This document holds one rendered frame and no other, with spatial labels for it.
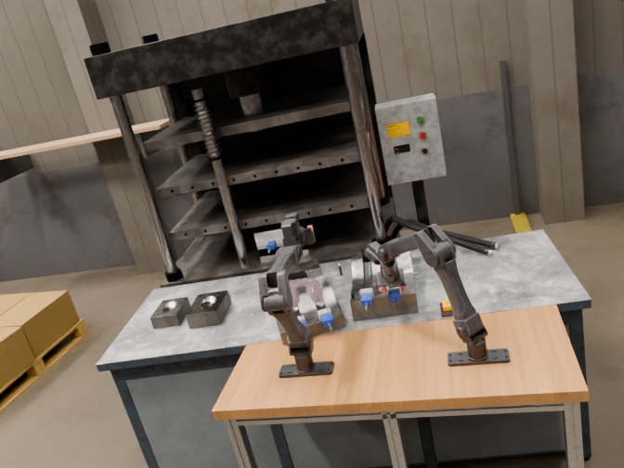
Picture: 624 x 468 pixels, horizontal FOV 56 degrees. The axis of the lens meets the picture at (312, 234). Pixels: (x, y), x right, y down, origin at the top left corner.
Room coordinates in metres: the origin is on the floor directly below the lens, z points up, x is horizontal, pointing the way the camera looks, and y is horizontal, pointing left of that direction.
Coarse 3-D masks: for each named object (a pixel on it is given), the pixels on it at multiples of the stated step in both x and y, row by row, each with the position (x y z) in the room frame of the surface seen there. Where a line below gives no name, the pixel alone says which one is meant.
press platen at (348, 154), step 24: (264, 144) 3.65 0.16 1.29; (288, 144) 3.47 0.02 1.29; (312, 144) 3.32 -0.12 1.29; (336, 144) 3.17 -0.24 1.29; (192, 168) 3.42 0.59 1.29; (240, 168) 3.12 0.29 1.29; (264, 168) 3.00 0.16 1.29; (288, 168) 2.95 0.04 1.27; (312, 168) 2.93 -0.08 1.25; (168, 192) 3.08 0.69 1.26
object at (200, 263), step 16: (368, 208) 3.48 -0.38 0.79; (384, 208) 3.41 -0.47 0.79; (320, 224) 3.39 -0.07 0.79; (336, 224) 3.33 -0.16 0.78; (352, 224) 3.26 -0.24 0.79; (368, 224) 3.20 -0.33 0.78; (208, 240) 3.56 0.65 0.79; (224, 240) 3.49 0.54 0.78; (320, 240) 3.11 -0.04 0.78; (336, 240) 3.06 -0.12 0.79; (352, 240) 3.00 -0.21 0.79; (368, 240) 2.95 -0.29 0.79; (192, 256) 3.34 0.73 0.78; (208, 256) 3.28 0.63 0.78; (224, 256) 3.22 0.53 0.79; (256, 256) 3.10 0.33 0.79; (304, 256) 2.94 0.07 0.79; (320, 256) 2.89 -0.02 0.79; (336, 256) 2.84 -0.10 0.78; (192, 272) 3.08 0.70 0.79; (208, 272) 3.03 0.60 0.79; (224, 272) 2.98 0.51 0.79; (240, 272) 2.92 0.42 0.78; (256, 272) 2.91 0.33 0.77
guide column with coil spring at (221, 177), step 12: (204, 120) 2.97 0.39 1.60; (204, 132) 2.98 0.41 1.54; (216, 156) 2.97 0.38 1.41; (216, 168) 2.97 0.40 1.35; (216, 180) 2.99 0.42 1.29; (228, 192) 2.98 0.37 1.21; (228, 204) 2.97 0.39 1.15; (228, 216) 2.98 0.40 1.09; (240, 228) 3.00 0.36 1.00; (240, 240) 2.98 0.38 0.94; (240, 252) 2.97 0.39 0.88; (240, 264) 2.98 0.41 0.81
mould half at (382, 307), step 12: (408, 252) 2.36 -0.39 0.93; (360, 264) 2.37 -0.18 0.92; (372, 264) 2.36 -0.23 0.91; (408, 264) 2.30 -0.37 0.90; (360, 276) 2.32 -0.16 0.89; (372, 276) 2.30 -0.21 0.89; (408, 276) 2.22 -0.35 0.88; (360, 288) 2.21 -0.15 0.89; (372, 288) 2.18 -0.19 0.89; (408, 288) 2.11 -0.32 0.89; (360, 300) 2.10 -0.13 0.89; (384, 300) 2.08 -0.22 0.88; (408, 300) 2.06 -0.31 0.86; (360, 312) 2.10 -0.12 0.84; (372, 312) 2.09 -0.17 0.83; (384, 312) 2.08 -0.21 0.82; (396, 312) 2.07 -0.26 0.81; (408, 312) 2.06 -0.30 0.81
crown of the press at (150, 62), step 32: (352, 0) 2.85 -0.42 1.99; (224, 32) 2.88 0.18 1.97; (256, 32) 2.85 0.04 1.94; (288, 32) 2.82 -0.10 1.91; (320, 32) 2.80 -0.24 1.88; (352, 32) 2.77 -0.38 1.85; (96, 64) 3.00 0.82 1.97; (128, 64) 2.97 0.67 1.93; (160, 64) 2.94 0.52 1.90; (192, 64) 2.91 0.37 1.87; (224, 64) 2.89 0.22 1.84; (256, 64) 2.86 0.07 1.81; (96, 96) 3.01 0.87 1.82; (256, 96) 3.25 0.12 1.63
